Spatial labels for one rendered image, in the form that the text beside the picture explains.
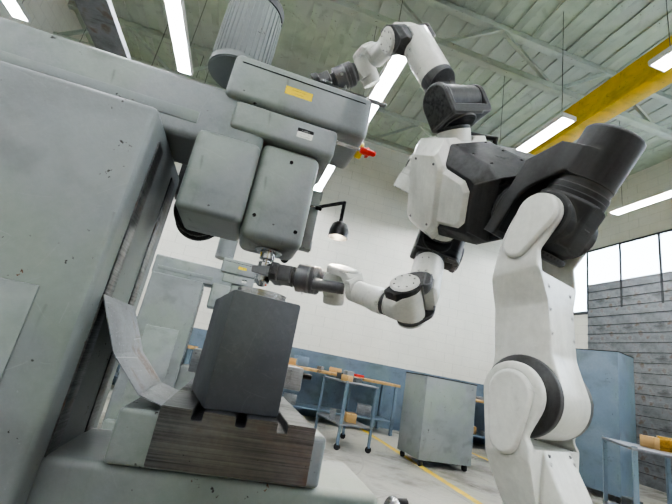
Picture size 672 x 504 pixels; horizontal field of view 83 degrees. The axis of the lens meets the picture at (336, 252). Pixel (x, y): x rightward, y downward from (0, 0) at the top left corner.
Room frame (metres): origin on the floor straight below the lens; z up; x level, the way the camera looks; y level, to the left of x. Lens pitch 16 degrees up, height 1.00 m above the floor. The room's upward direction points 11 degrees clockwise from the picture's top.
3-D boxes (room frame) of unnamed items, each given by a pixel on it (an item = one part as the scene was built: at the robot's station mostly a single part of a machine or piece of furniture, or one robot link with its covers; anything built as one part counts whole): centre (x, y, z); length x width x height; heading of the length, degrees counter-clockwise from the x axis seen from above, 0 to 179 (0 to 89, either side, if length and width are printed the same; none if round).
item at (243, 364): (0.75, 0.14, 1.00); 0.22 x 0.12 x 0.20; 22
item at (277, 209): (1.18, 0.22, 1.47); 0.21 x 0.19 x 0.32; 12
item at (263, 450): (1.22, 0.22, 0.86); 1.24 x 0.23 x 0.08; 12
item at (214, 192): (1.14, 0.40, 1.47); 0.24 x 0.19 x 0.26; 12
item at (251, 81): (1.18, 0.23, 1.81); 0.47 x 0.26 x 0.16; 102
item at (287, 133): (1.17, 0.25, 1.68); 0.34 x 0.24 x 0.10; 102
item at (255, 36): (1.13, 0.46, 2.05); 0.20 x 0.20 x 0.32
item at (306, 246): (1.20, 0.10, 1.45); 0.04 x 0.04 x 0.21; 12
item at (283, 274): (1.17, 0.12, 1.24); 0.13 x 0.12 x 0.10; 174
